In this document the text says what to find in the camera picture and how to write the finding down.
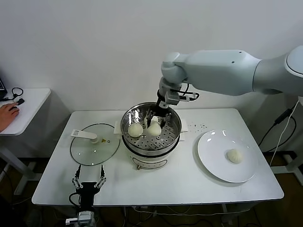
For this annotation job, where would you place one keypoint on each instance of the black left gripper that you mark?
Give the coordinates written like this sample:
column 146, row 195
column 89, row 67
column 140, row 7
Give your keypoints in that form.
column 87, row 192

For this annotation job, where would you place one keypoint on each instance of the white round plate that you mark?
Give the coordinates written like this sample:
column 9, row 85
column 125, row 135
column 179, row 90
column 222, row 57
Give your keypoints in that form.
column 213, row 146

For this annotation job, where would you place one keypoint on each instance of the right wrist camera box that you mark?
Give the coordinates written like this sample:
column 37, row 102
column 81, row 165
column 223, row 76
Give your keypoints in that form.
column 172, row 98

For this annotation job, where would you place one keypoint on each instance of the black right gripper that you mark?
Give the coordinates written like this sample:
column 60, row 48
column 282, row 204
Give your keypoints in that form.
column 162, row 107

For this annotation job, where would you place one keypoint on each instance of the white electric cooking pot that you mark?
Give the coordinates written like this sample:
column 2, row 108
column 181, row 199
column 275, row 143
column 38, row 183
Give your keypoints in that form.
column 149, row 160

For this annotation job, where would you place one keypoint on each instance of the black laptop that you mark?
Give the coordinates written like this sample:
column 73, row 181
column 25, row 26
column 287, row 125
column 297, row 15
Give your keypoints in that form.
column 2, row 86

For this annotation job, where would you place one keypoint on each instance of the white side desk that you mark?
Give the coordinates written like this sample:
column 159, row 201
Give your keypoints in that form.
column 30, row 106

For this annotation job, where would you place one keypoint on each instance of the small black device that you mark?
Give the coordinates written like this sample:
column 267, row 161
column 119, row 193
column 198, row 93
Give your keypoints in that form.
column 20, row 102

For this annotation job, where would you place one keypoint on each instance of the person's hand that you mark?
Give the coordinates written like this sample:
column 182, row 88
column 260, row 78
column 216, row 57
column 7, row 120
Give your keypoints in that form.
column 6, row 117

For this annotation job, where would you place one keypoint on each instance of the stainless steel steamer basket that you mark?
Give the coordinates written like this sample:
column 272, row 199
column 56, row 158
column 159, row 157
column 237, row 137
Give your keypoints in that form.
column 172, row 127

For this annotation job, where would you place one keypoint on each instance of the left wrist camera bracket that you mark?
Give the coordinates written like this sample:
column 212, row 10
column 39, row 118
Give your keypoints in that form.
column 71, row 221

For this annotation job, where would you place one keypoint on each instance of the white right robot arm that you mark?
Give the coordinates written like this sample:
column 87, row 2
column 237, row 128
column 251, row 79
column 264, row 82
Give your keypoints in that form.
column 225, row 71

